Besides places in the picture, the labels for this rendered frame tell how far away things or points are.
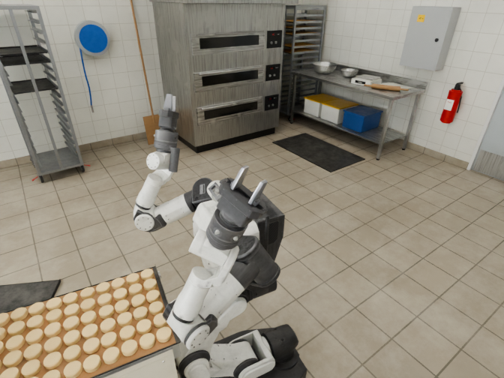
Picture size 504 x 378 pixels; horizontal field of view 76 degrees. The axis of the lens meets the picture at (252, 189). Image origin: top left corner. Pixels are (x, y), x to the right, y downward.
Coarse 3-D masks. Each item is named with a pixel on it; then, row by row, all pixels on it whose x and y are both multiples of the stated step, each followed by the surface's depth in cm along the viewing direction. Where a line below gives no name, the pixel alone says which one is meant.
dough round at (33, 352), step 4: (32, 344) 106; (36, 344) 106; (28, 348) 105; (32, 348) 105; (36, 348) 105; (40, 348) 106; (24, 352) 104; (28, 352) 104; (32, 352) 104; (36, 352) 104; (40, 352) 105; (24, 356) 103; (28, 356) 103; (32, 356) 103; (36, 356) 104; (28, 360) 103
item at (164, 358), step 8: (160, 352) 113; (168, 352) 115; (144, 360) 111; (152, 360) 113; (160, 360) 115; (168, 360) 117; (120, 368) 108; (128, 368) 109; (136, 368) 111; (144, 368) 113; (152, 368) 115; (160, 368) 117; (168, 368) 119; (104, 376) 106; (112, 376) 108; (120, 376) 109; (128, 376) 111; (136, 376) 113; (144, 376) 115; (152, 376) 117; (160, 376) 119; (168, 376) 121; (176, 376) 124
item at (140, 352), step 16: (128, 288) 130; (64, 304) 123; (96, 304) 123; (112, 304) 123; (144, 304) 123; (80, 320) 117; (96, 320) 117; (96, 336) 112; (96, 352) 106; (144, 352) 107; (0, 368) 102
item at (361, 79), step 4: (356, 76) 458; (360, 76) 457; (364, 76) 457; (368, 76) 458; (372, 76) 458; (376, 76) 458; (352, 80) 457; (356, 80) 452; (360, 80) 448; (364, 80) 445; (368, 80) 445; (372, 80) 445; (376, 80) 449; (380, 80) 456; (360, 84) 450; (368, 84) 441
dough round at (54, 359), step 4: (52, 352) 104; (56, 352) 104; (48, 356) 103; (52, 356) 103; (56, 356) 103; (60, 356) 103; (44, 360) 102; (48, 360) 102; (52, 360) 102; (56, 360) 102; (60, 360) 103; (44, 364) 101; (48, 364) 101; (52, 364) 101; (56, 364) 102; (48, 368) 101; (52, 368) 101
